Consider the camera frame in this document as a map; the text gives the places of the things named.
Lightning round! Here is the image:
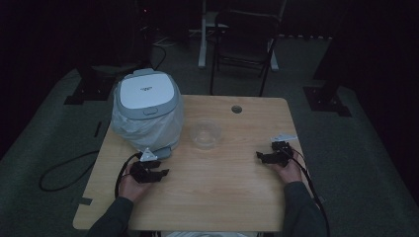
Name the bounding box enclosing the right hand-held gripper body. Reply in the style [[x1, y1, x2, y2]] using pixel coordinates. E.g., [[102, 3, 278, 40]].
[[270, 133, 298, 168]]

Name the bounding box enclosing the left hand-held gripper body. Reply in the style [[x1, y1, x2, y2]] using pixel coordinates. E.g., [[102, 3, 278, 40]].
[[129, 147, 163, 185]]

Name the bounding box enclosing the clear plastic bowl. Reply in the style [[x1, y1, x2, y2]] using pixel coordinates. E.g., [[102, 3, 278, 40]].
[[189, 119, 224, 151]]

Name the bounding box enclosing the white grey pedal trash can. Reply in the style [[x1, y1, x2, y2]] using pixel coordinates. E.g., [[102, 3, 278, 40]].
[[110, 67, 185, 161]]

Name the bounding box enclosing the person's right hand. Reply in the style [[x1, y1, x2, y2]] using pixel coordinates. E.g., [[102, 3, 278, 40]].
[[269, 153, 303, 185]]

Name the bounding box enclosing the person's left hand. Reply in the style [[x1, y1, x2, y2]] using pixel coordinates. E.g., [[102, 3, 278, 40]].
[[118, 163, 154, 202]]

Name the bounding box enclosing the white plastic trash bag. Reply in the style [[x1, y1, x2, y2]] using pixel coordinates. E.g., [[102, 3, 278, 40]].
[[110, 84, 185, 153]]

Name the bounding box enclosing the black folding chair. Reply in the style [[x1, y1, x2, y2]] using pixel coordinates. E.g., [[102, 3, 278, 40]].
[[209, 9, 282, 98]]

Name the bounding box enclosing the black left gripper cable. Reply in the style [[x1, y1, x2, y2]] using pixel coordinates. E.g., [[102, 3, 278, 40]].
[[39, 150, 143, 200]]

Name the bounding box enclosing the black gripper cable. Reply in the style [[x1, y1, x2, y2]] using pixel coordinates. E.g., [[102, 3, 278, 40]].
[[39, 150, 143, 200], [287, 147, 331, 237]]

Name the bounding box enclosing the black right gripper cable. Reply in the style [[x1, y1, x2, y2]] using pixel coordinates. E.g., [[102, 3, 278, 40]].
[[287, 147, 331, 237]]

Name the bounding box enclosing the black floor cable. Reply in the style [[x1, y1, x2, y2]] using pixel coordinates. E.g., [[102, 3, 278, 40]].
[[151, 43, 168, 71]]

